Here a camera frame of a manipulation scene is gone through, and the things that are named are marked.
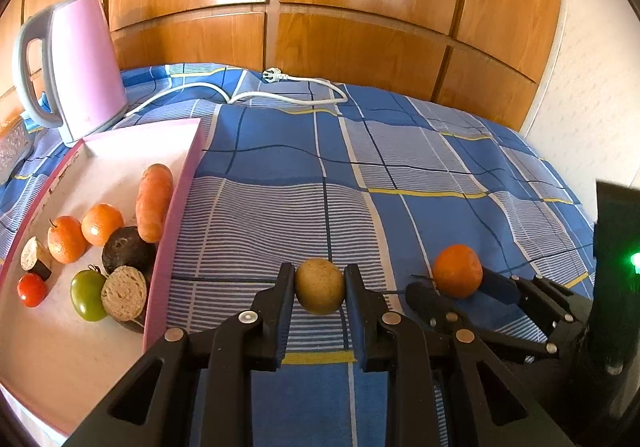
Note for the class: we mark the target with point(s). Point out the orange tangerine with stem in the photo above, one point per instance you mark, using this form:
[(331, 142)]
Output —
[(66, 242)]

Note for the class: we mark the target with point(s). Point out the pink electric kettle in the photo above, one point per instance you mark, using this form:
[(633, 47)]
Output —
[(79, 68)]

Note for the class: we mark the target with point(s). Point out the small eggplant piece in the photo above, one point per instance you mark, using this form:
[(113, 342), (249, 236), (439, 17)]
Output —
[(36, 259)]

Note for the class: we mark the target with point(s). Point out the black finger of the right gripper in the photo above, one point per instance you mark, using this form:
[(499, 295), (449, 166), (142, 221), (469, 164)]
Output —
[(558, 312), (475, 326)]

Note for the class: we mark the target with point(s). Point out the red cherry tomato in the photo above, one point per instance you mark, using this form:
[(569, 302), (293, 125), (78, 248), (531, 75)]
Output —
[(31, 290)]

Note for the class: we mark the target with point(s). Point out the blue plaid tablecloth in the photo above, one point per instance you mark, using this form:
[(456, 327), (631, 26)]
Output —
[(381, 180)]

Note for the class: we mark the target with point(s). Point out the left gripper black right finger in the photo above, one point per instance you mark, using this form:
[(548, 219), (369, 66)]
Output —
[(451, 383)]

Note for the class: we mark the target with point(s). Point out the small tan potato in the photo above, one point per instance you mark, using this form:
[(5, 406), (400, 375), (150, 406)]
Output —
[(319, 286)]

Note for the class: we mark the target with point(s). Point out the long orange carrot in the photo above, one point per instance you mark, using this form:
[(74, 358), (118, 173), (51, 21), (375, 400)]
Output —
[(153, 199)]

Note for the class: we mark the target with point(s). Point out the silver tissue box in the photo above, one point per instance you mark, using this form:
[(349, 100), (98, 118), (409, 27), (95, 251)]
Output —
[(16, 143)]

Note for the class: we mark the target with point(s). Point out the large cut eggplant half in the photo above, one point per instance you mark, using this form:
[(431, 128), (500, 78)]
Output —
[(124, 296)]

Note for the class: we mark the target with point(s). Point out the dark avocado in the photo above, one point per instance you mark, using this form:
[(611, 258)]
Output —
[(125, 247)]

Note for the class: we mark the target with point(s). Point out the small orange tangerine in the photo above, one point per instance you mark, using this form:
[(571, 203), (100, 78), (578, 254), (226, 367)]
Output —
[(100, 222)]

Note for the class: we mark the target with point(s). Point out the green tomato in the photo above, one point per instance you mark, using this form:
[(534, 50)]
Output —
[(85, 293)]

